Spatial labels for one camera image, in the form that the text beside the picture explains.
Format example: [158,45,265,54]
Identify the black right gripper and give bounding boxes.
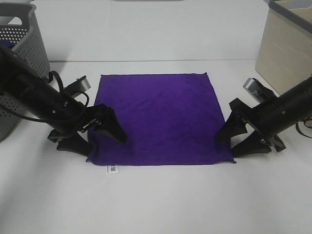
[214,98,286,157]

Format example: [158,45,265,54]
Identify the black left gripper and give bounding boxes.
[48,94,128,156]

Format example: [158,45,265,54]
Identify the purple towel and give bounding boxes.
[87,73,234,166]

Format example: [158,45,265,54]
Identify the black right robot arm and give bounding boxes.
[214,78,312,157]

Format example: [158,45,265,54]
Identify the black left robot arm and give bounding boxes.
[0,44,127,156]

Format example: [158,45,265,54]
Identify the white towel label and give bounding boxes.
[106,165,119,175]

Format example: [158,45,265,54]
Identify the beige storage box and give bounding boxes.
[255,0,312,94]

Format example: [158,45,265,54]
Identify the grey perforated plastic basket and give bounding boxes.
[0,2,50,141]

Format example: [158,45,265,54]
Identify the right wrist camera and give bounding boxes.
[243,78,275,103]

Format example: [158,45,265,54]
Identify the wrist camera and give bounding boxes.
[243,78,275,103]
[64,76,91,98]

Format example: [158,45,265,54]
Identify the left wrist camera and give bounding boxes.
[64,76,91,98]

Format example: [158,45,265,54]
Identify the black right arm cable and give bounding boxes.
[295,114,312,138]

